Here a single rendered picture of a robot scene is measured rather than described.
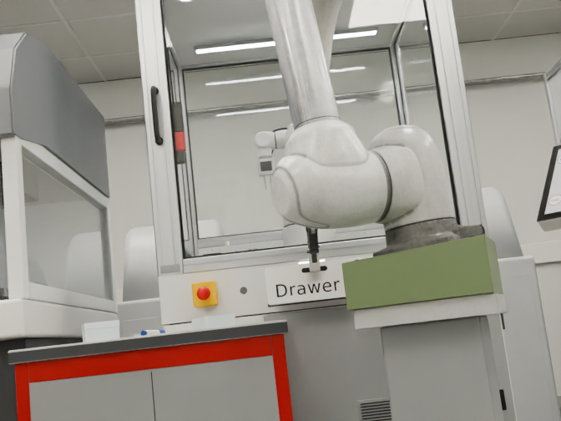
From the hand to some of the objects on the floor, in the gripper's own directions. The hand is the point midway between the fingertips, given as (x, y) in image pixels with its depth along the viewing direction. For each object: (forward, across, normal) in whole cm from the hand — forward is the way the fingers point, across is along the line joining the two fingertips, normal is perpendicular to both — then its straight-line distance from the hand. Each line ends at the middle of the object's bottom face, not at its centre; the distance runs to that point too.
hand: (314, 260), depth 214 cm
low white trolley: (+67, -66, +41) cm, 103 cm away
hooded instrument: (+104, -12, +173) cm, 202 cm away
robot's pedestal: (+46, -96, -21) cm, 109 cm away
